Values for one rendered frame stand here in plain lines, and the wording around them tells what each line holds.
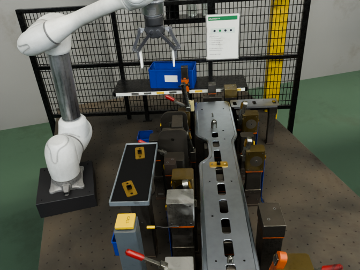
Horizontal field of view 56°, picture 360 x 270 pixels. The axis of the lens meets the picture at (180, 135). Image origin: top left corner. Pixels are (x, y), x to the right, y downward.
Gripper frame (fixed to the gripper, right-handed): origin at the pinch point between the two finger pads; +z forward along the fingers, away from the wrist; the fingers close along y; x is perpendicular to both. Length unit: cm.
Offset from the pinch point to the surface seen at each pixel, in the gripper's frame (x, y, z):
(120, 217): -59, -10, 30
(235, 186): -27, 31, 46
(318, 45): 318, 185, 99
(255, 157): -8, 43, 45
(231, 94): 59, 38, 43
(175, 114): 6.5, 5.6, 28.4
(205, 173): -18, 19, 46
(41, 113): 217, -171, 134
